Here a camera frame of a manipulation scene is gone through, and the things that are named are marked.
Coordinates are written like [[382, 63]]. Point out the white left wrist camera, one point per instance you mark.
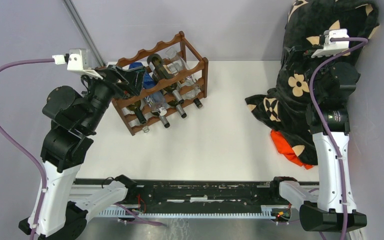
[[77, 61]]

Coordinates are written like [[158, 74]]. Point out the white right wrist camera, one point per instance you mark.
[[333, 44]]

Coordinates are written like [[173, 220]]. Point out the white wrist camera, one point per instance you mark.
[[77, 61], [333, 44]]

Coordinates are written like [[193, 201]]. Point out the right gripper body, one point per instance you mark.
[[302, 54]]

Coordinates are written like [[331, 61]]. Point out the orange cloth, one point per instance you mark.
[[292, 153]]

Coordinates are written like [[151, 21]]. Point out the aluminium corner profile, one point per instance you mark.
[[81, 27]]

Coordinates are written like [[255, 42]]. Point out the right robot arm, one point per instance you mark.
[[333, 209]]

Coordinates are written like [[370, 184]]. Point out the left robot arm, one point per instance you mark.
[[74, 118]]

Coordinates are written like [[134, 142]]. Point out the clear square bottle black cap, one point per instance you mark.
[[190, 81]]

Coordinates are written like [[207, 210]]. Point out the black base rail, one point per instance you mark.
[[200, 200]]

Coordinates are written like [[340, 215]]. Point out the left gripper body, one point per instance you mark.
[[111, 82]]

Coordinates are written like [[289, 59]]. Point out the brown wooden wine rack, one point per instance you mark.
[[183, 60]]

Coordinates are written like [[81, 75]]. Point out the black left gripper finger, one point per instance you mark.
[[125, 93], [129, 81]]

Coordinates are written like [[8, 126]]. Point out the black floral blanket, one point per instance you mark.
[[283, 107]]

